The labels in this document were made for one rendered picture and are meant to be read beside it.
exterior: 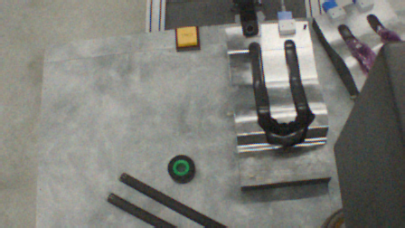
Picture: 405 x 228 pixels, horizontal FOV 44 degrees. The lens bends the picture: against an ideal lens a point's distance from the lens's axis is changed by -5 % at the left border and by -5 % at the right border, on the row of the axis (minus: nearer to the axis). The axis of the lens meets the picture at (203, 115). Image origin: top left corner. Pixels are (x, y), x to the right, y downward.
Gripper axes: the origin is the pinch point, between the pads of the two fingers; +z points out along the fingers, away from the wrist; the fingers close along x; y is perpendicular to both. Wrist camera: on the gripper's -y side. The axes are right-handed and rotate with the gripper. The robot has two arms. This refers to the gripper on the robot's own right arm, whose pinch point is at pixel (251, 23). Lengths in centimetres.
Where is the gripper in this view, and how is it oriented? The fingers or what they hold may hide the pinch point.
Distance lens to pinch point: 157.7
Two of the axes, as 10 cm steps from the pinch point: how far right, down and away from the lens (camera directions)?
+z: 2.0, 2.3, 9.5
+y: -0.9, -9.6, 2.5
